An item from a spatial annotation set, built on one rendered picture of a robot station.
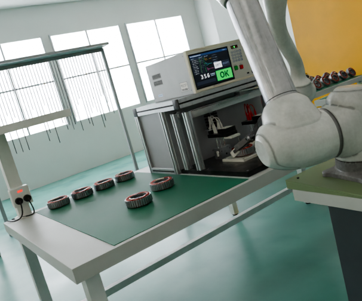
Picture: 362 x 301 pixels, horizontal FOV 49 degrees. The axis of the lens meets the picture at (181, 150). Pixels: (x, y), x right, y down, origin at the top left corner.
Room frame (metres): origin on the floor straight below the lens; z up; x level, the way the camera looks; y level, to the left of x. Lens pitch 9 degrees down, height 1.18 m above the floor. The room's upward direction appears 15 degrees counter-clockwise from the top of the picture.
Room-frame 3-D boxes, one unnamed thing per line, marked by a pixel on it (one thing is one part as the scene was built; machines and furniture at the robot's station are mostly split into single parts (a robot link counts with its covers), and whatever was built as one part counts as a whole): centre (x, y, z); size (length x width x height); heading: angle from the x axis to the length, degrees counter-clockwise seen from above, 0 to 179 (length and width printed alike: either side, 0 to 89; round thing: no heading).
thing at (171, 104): (2.20, -0.21, 1.09); 0.68 x 0.44 x 0.05; 123
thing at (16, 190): (1.92, 0.69, 0.98); 0.37 x 0.35 x 0.46; 123
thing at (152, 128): (2.09, 0.11, 0.91); 0.28 x 0.03 x 0.32; 33
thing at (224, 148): (1.98, -0.20, 0.80); 0.08 x 0.05 x 0.06; 123
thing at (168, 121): (2.14, -0.24, 0.92); 0.66 x 0.01 x 0.30; 123
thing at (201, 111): (2.01, -0.33, 1.03); 0.62 x 0.01 x 0.03; 123
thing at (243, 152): (1.86, -0.28, 0.80); 0.11 x 0.11 x 0.04
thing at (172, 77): (2.20, -0.22, 1.22); 0.44 x 0.39 x 0.20; 123
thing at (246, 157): (1.86, -0.28, 0.78); 0.15 x 0.15 x 0.01; 33
